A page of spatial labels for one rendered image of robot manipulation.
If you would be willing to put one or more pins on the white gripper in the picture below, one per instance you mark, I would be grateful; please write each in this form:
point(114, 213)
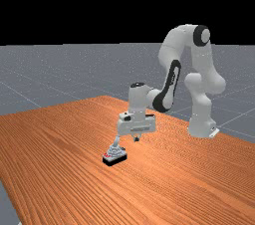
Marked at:
point(136, 124)

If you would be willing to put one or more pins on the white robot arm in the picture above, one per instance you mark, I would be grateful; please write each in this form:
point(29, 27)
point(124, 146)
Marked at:
point(202, 59)

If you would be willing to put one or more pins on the grey toggle switch black base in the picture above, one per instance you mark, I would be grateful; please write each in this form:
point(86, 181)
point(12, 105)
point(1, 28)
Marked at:
point(115, 154)

